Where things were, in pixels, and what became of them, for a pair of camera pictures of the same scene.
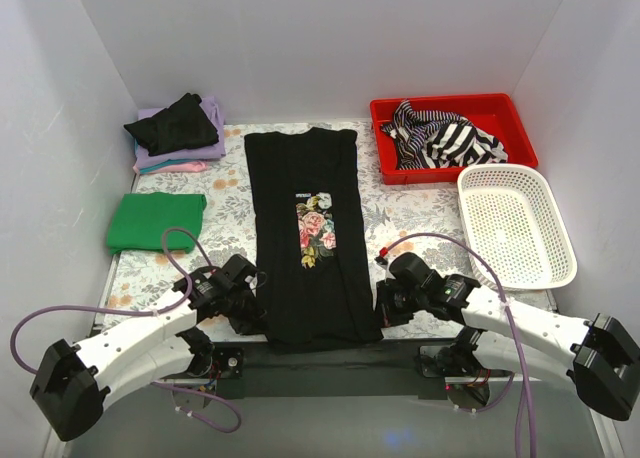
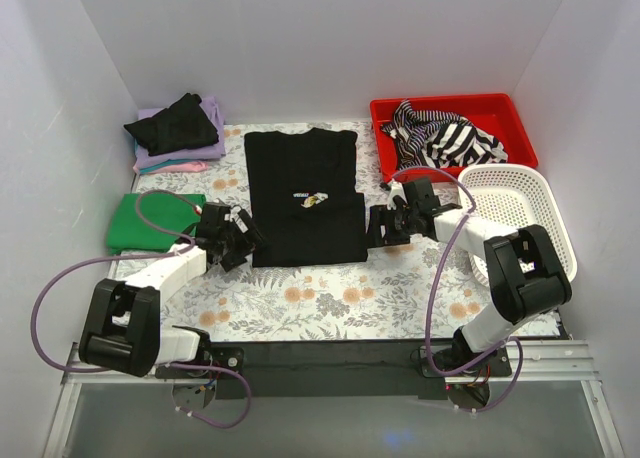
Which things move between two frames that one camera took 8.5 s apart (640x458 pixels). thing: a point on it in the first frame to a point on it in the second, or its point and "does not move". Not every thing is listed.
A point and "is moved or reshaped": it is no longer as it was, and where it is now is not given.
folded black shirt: (183, 124) does not move
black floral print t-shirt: (315, 259) is moved or reshaped
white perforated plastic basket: (510, 216) does not move
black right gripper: (391, 304) to (388, 222)
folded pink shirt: (190, 167) does not move
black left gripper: (242, 312) to (238, 242)
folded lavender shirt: (191, 153) does not move
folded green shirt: (138, 221) does not move
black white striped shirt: (440, 139) does not move
